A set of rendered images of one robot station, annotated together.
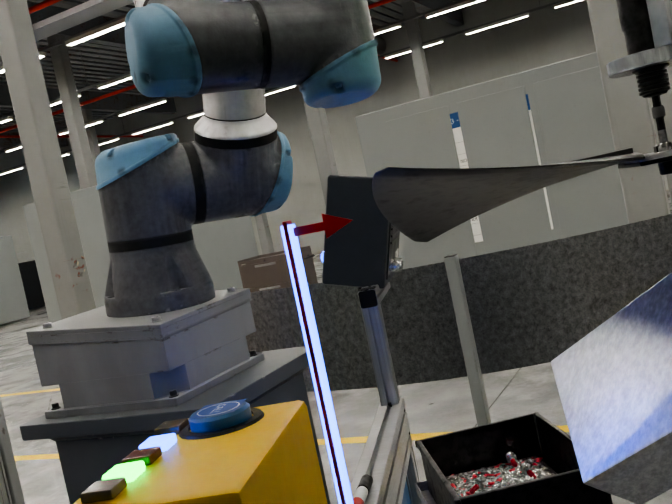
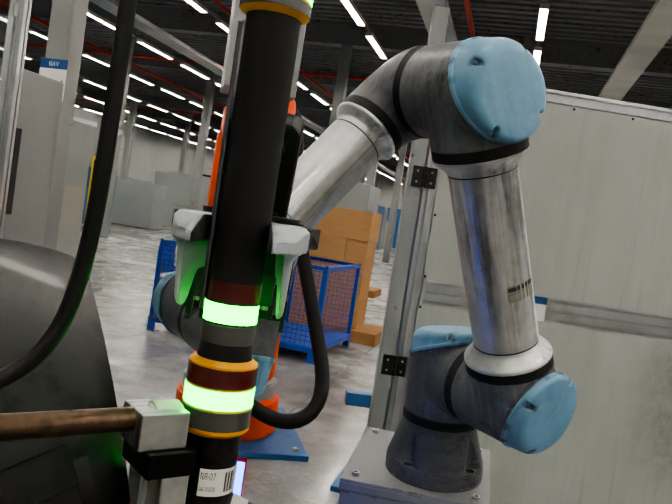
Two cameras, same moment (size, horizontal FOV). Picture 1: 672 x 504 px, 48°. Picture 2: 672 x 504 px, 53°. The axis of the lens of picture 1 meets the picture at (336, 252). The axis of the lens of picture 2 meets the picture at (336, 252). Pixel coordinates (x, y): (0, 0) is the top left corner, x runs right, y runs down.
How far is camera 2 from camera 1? 1.01 m
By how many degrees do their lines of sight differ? 77
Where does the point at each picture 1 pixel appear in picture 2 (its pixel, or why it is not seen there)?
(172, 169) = (437, 366)
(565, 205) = not seen: outside the picture
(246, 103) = (482, 337)
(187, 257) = (430, 444)
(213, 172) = (460, 385)
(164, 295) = (395, 461)
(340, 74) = not seen: hidden behind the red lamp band
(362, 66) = not seen: hidden behind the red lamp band
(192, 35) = (161, 302)
